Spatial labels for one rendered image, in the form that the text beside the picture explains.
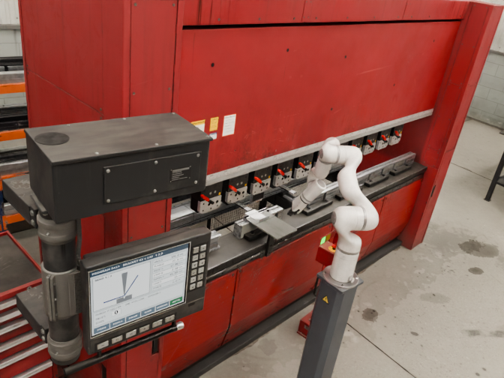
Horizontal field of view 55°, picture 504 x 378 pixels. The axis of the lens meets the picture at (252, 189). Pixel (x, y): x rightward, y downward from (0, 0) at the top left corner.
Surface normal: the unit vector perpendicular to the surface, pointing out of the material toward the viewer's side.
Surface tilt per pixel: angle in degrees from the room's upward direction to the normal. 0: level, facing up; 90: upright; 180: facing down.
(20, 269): 0
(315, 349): 90
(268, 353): 0
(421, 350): 0
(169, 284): 90
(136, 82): 90
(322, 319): 90
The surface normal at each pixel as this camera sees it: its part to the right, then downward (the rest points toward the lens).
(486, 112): -0.76, 0.21
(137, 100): 0.70, 0.40
